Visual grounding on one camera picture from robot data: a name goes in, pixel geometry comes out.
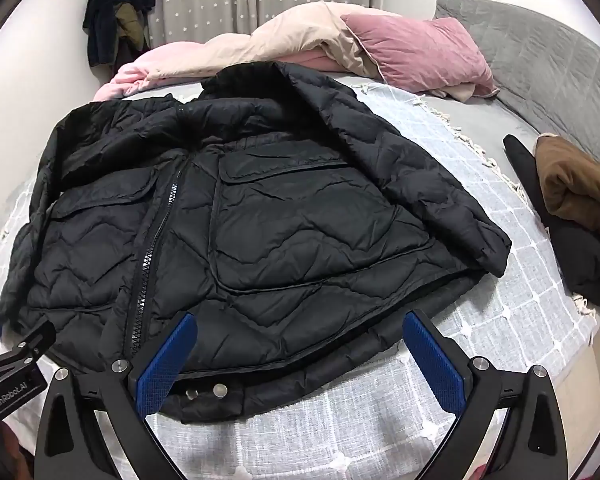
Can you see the pink velvet pillow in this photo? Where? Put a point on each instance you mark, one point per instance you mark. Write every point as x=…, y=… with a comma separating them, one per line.
x=422, y=56

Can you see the black quilted puffer jacket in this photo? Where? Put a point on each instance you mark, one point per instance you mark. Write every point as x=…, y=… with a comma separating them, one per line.
x=294, y=224

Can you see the folded brown garment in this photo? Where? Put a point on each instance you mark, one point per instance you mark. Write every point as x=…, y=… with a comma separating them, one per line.
x=569, y=180

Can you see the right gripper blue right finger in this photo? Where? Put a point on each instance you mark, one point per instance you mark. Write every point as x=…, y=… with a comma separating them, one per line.
x=531, y=443

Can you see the beige pink duvet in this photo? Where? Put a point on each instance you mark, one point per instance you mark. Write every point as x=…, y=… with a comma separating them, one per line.
x=311, y=35

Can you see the folded black garment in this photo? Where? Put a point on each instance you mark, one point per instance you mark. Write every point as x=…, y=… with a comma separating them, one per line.
x=577, y=249

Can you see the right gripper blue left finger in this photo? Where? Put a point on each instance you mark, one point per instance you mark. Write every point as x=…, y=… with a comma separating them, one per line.
x=70, y=443

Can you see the dark clothes hanging on wall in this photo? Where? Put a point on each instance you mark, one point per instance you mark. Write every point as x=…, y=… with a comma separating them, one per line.
x=117, y=31

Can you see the grey quilted headboard cushion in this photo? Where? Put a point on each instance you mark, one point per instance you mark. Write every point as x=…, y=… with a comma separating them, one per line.
x=547, y=72

